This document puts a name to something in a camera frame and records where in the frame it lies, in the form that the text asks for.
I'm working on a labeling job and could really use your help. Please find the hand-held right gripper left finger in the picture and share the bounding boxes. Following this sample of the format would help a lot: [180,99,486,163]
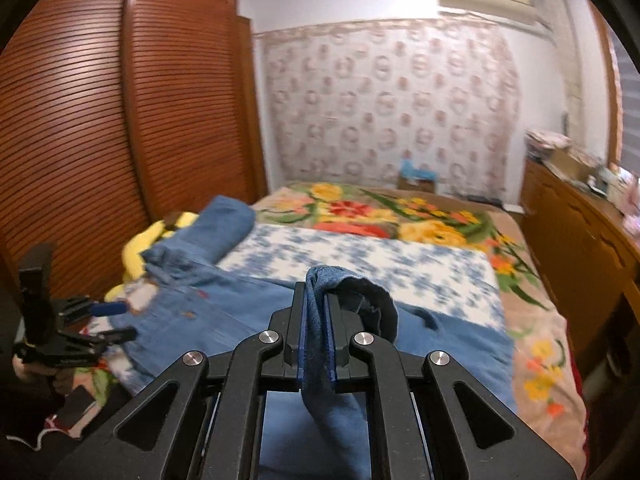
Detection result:
[50,282,308,480]

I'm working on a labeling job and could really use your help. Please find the open cardboard box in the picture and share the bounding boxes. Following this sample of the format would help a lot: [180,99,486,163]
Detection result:
[547,146,601,181]

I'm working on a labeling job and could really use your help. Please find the yellow plush toy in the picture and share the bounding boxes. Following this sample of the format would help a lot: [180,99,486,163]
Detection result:
[107,210,201,301]

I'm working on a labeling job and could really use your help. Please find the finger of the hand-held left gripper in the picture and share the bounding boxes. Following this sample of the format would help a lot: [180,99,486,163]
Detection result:
[60,327,138,356]
[75,297,128,318]

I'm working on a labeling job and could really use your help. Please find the cardboard box with label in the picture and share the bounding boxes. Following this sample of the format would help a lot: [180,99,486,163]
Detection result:
[396,175,436,193]

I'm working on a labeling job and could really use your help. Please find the blue plastic bag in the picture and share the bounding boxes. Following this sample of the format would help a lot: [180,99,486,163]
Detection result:
[400,159,437,181]

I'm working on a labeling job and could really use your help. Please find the blue floral white cloth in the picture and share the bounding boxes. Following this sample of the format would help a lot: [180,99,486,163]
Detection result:
[217,222,503,333]

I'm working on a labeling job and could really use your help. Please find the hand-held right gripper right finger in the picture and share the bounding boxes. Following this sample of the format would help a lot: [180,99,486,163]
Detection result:
[325,292,588,480]

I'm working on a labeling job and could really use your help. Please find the wooden cabinet counter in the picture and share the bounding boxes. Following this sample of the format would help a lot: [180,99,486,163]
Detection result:
[520,157,640,401]

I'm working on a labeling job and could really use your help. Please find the blue denim pants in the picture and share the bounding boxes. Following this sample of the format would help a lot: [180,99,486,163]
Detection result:
[105,195,516,480]

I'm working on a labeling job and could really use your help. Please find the group of toiletry bottles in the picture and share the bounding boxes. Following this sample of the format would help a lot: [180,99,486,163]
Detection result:
[590,162,640,201]

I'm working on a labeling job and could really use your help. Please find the grey striped roller blind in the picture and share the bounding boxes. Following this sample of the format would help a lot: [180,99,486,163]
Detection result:
[617,35,640,171]

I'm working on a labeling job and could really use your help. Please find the folded cloth stack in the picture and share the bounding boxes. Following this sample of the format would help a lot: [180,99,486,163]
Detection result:
[524,129,571,161]

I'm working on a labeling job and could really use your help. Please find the wooden louvered wardrobe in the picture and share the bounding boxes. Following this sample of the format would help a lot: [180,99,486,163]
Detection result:
[0,0,268,311]

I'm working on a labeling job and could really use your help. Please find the wooden window frame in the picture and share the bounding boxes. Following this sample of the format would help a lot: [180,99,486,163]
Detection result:
[587,0,626,171]

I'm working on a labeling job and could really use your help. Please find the white cord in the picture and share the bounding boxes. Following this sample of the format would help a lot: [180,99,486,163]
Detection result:
[5,412,66,448]

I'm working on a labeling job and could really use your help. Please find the ring patterned sheer curtain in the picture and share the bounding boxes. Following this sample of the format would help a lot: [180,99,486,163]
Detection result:
[255,17,523,201]

